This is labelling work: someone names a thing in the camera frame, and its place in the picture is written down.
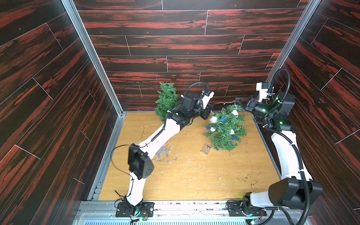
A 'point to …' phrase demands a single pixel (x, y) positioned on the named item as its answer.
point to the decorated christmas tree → (226, 128)
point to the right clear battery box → (206, 149)
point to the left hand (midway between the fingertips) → (213, 106)
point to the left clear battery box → (162, 150)
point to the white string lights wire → (166, 157)
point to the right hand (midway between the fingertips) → (238, 98)
